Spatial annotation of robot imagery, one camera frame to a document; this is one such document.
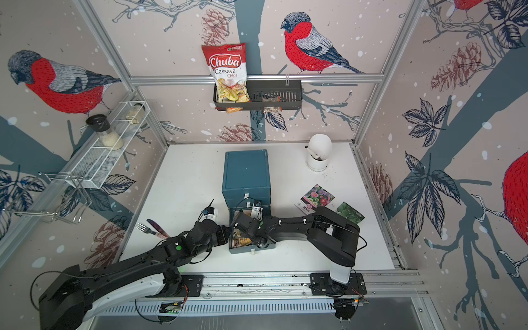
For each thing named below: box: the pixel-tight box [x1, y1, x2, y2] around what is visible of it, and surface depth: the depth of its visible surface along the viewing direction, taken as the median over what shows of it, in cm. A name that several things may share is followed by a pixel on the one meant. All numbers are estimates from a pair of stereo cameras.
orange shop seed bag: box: [232, 228, 253, 247], surface depth 85 cm
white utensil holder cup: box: [306, 133, 333, 172], surface depth 103 cm
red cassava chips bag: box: [201, 42, 251, 114], surface depth 85 cm
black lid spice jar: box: [85, 114, 125, 151], surface depth 73 cm
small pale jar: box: [125, 103, 146, 125], surface depth 87 cm
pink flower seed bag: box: [294, 183, 335, 216], surface depth 99 cm
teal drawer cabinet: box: [222, 149, 276, 255], surface depth 82 cm
